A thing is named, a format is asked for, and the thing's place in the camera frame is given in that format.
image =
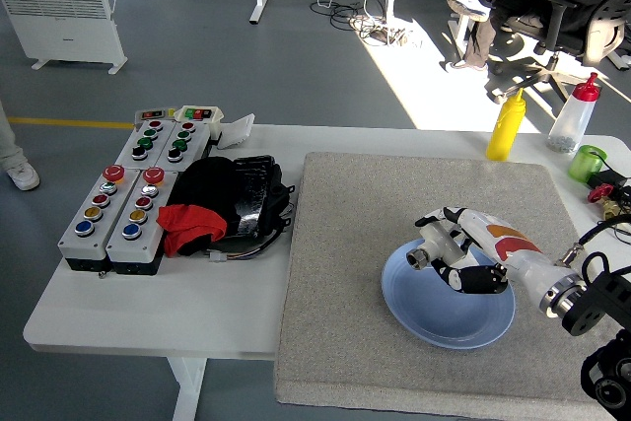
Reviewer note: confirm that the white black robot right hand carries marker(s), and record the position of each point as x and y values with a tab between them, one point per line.
508	243

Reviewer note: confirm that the white tee pipe metal fitting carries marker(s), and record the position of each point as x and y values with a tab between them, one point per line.
441	243

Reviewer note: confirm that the blue plate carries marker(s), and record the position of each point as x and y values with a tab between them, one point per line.
443	312

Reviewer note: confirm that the yellow squeeze bottle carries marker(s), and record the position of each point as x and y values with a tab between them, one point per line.
505	135

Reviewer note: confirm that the green translucent cup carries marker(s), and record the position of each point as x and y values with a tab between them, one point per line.
585	164

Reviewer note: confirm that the black power adapter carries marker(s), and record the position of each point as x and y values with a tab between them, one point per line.
609	178

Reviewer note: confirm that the clear squeeze bottle red cap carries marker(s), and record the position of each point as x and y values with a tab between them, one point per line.
570	120

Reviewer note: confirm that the grey-brown mat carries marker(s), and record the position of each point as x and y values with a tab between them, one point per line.
370	204

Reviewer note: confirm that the black office chair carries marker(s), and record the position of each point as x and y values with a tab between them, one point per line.
599	31

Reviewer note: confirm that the black plastic tray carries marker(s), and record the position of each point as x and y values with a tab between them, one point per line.
255	194

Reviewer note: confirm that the white plastic part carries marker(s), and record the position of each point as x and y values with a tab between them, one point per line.
235	132

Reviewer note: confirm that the black cloth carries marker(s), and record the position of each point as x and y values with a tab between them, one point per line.
205	179

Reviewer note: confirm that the red cloth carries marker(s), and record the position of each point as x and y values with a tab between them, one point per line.
190	226

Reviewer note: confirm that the grey three-button control box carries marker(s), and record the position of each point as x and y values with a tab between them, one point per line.
192	145
129	145

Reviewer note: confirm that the white table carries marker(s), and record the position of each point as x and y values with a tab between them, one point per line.
148	307

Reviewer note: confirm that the grey five-button control box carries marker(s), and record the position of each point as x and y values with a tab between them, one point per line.
131	248
84	243

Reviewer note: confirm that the standing person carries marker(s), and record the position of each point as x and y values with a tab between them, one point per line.
22	175

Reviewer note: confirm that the white panel heater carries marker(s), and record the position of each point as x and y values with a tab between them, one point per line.
64	26

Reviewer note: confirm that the cream switch box green red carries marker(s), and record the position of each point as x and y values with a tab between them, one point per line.
198	114

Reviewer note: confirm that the small grey switch box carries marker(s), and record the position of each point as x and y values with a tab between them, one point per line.
153	115

